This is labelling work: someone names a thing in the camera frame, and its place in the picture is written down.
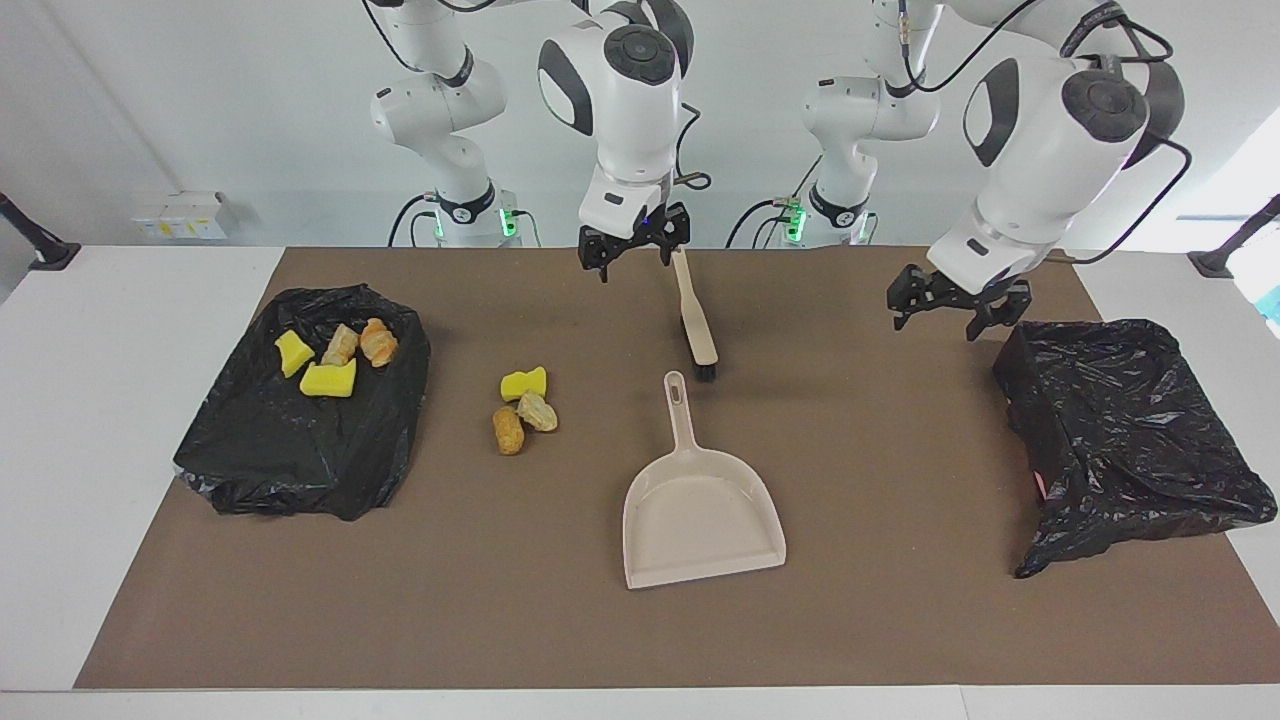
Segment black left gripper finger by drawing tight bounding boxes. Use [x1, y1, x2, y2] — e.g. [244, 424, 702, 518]
[964, 279, 1033, 343]
[887, 264, 927, 332]

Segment brown paper table mat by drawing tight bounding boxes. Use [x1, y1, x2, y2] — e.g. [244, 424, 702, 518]
[73, 246, 1280, 691]

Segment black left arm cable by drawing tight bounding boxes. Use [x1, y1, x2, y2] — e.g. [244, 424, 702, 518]
[895, 0, 1196, 266]

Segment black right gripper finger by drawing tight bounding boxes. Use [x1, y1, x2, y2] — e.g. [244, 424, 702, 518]
[655, 202, 693, 269]
[578, 228, 614, 284]

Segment green and yellow sponge piece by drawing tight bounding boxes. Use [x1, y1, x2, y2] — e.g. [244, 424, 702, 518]
[299, 358, 358, 399]

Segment beige plastic dustpan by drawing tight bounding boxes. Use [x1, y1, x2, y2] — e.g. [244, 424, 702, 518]
[622, 370, 788, 591]

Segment black base cable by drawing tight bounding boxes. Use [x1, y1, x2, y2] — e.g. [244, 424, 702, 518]
[387, 193, 441, 248]
[726, 158, 823, 249]

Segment beige hand brush black bristles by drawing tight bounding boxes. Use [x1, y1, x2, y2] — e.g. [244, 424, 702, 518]
[671, 250, 720, 383]

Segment black camera stand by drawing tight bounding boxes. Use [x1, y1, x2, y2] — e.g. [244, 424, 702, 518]
[1187, 194, 1280, 280]
[0, 191, 82, 272]

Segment small yellow sponge piece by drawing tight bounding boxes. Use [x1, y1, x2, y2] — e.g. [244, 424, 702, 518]
[274, 331, 315, 379]

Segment orange beige toy croissant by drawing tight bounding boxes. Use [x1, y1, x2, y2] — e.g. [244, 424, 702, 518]
[359, 317, 400, 369]

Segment white wall socket box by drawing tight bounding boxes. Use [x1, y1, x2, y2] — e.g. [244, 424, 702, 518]
[132, 190, 231, 240]

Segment black bag covered bin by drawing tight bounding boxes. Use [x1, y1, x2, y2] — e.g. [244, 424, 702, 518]
[173, 284, 433, 523]
[992, 318, 1279, 580]

